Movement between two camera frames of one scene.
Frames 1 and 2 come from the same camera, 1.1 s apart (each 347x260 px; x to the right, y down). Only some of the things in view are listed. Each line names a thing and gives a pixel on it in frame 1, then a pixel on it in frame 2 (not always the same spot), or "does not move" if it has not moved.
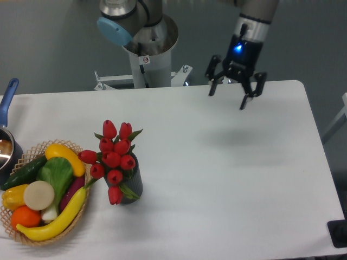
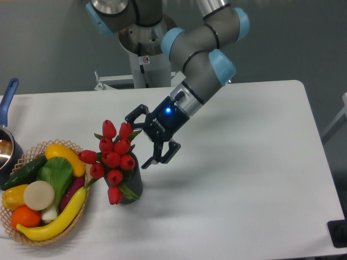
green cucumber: [26, 174] does not move
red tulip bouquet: [115, 159] does not move
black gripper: [239, 64] -> [164, 121]
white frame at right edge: [341, 119] does not move
